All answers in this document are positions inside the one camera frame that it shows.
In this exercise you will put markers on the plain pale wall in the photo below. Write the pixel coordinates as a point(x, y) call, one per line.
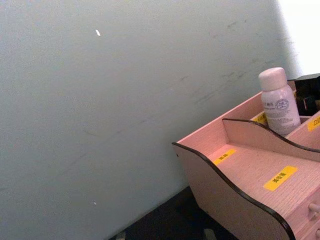
point(100, 100)

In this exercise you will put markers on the white drawer knob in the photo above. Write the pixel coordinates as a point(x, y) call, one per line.
point(313, 207)

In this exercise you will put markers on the small white plastic bottle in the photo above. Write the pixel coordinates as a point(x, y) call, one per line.
point(279, 105)

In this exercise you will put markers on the black box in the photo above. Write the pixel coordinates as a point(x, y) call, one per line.
point(308, 93)

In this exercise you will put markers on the pale wooden desk organizer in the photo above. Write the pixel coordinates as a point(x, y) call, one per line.
point(240, 175)

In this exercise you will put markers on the black table cloth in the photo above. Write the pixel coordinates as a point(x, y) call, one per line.
point(172, 220)

